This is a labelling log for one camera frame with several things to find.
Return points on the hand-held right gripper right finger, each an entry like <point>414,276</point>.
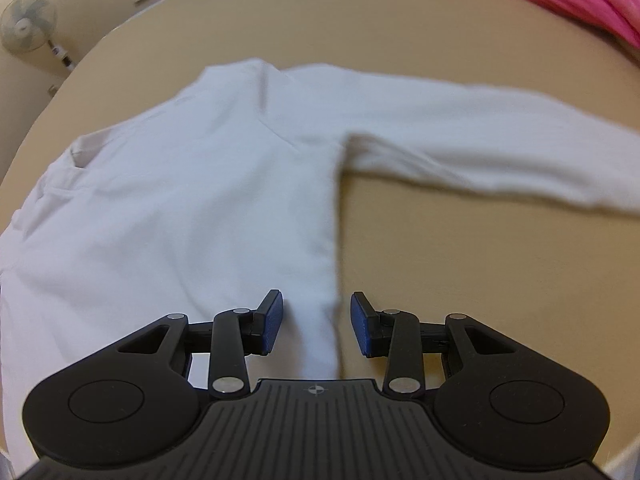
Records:
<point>361,327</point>

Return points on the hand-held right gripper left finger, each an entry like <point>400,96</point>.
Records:
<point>270,321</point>

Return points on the white long-sleeve shirt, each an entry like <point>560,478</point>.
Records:
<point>190,200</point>

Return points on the white standing fan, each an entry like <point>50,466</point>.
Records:
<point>27,22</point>

